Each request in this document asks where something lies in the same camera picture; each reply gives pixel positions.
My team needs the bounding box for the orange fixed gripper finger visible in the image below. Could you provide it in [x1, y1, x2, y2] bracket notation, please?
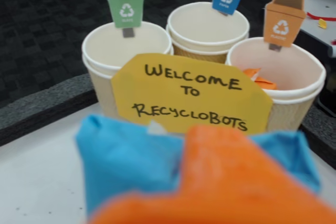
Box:
[88, 125, 336, 224]

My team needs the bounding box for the blue paper ball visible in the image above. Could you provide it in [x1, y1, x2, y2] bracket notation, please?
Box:
[75, 114, 322, 217]

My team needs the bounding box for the orange paper ball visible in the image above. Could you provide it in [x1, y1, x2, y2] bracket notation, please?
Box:
[241, 68, 278, 91]

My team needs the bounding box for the yellow handwritten welcome sign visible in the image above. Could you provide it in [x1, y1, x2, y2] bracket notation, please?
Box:
[110, 52, 274, 134]

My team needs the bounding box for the paper cup with orange label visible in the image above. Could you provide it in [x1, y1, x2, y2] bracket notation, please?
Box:
[225, 37, 327, 133]

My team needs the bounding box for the paper cup with blue label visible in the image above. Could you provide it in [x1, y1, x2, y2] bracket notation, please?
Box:
[165, 1, 250, 64]

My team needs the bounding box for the paper cup with green label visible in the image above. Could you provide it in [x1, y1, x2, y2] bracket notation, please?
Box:
[81, 21, 174, 119]

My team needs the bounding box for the white side table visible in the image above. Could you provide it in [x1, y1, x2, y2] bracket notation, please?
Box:
[298, 0, 336, 59]

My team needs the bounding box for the orange recycling bin label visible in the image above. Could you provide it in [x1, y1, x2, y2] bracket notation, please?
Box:
[263, 0, 307, 51]

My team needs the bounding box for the short dark grey foam strip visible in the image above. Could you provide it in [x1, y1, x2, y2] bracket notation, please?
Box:
[0, 73, 99, 147]

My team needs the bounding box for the green recycling bin label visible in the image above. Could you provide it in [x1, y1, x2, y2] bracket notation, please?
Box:
[106, 0, 145, 39]

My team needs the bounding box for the red cable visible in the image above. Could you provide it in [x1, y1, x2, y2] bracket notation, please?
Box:
[306, 10, 336, 23]

